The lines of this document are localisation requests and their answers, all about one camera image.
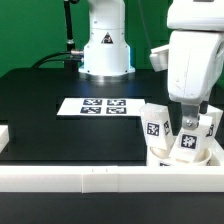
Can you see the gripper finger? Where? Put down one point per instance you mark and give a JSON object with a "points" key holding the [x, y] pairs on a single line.
{"points": [[190, 116], [204, 107]]}

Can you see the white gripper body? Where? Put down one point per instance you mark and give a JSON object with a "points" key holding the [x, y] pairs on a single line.
{"points": [[194, 60]]}

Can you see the white frame wall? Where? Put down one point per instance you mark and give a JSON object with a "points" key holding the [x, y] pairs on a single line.
{"points": [[92, 179]]}

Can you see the white marker sheet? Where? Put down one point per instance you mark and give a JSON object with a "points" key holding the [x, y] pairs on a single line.
{"points": [[101, 107]]}

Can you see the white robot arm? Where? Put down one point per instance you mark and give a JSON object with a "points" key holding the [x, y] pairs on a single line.
{"points": [[108, 55]]}

